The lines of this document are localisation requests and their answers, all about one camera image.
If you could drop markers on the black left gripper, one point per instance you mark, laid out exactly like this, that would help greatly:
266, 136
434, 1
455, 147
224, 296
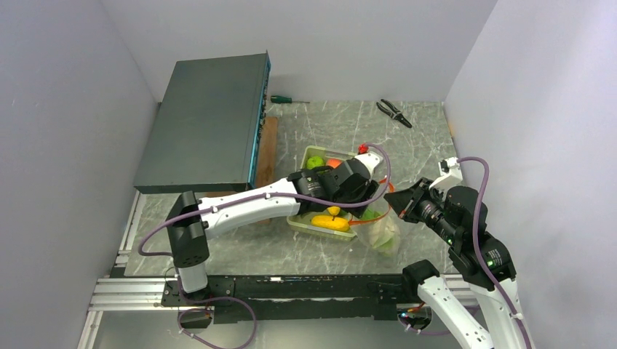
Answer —
367, 191

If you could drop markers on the black handled pliers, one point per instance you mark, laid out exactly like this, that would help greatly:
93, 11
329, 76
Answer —
388, 108

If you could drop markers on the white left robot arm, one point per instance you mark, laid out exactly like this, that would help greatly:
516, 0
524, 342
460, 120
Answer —
194, 223

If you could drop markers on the clear zip bag orange zipper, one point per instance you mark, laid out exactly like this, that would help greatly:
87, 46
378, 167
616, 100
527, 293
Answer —
373, 211

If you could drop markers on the white cauliflower with leaves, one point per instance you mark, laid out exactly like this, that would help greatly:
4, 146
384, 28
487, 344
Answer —
382, 235

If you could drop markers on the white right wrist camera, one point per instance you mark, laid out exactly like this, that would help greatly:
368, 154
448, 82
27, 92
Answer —
450, 175

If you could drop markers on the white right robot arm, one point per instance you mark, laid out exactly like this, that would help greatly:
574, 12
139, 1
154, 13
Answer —
483, 261

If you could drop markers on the wooden board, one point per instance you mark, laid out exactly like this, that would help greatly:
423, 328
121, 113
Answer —
267, 152

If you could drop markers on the green lime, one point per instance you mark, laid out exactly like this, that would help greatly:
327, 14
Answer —
315, 161

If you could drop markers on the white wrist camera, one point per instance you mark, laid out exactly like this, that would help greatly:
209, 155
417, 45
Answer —
450, 175
368, 158

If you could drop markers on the dark grey metal box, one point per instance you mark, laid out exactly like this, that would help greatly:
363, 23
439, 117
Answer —
206, 133

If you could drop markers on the green handled screwdriver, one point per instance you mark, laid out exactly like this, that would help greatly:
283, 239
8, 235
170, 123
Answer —
278, 99

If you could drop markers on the yellow corn cob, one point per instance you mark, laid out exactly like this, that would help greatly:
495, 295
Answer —
331, 222

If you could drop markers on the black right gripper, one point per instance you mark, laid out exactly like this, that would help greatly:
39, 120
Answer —
405, 201

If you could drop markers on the light green perforated basket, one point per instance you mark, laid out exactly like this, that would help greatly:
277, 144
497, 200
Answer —
302, 223

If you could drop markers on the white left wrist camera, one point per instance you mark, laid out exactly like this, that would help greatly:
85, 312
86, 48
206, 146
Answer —
368, 158

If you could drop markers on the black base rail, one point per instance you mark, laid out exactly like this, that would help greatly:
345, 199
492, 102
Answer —
380, 297

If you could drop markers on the orange peach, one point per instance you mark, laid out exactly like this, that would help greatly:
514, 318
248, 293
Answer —
333, 163

